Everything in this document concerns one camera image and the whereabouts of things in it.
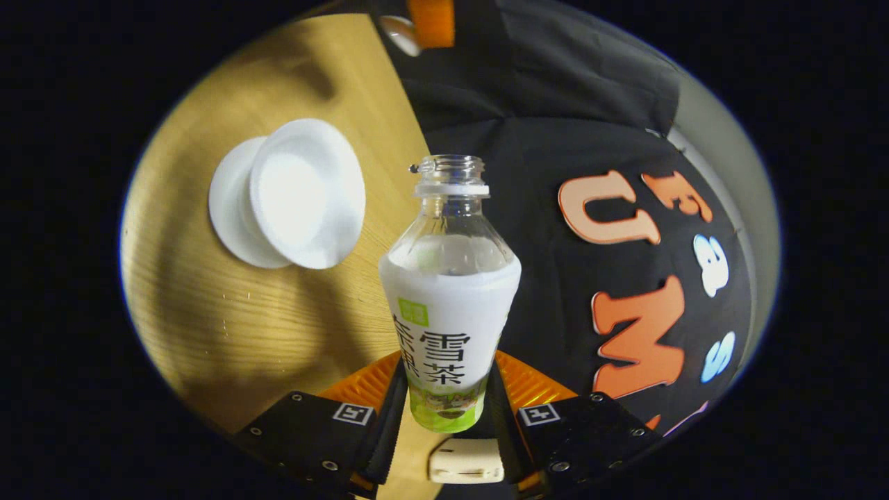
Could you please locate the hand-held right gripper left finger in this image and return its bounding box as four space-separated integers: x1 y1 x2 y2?
233 351 410 497

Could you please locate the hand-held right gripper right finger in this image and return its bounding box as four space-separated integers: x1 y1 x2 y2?
488 351 660 495

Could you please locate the white teacup lid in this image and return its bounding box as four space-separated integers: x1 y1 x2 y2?
380 15 424 58

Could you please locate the white green label water bottle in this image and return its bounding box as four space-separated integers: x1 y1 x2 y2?
379 154 522 435

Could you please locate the white teacup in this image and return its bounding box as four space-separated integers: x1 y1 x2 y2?
249 118 367 270

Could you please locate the white saucer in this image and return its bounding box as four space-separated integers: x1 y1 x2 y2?
208 136 292 269

